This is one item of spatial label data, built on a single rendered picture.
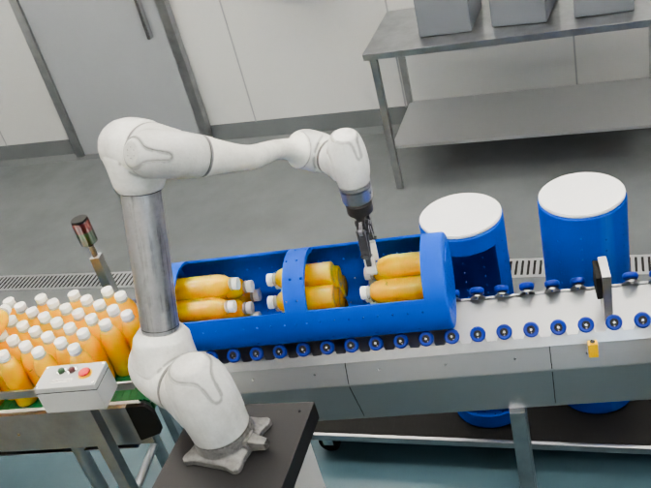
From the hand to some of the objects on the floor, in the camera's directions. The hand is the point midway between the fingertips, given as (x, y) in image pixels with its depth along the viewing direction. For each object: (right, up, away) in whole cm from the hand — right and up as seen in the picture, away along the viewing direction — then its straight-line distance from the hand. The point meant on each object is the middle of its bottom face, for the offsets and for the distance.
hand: (371, 259), depth 242 cm
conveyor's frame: (-123, -116, +99) cm, 196 cm away
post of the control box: (-64, -124, +60) cm, 152 cm away
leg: (+60, -98, +48) cm, 125 cm away
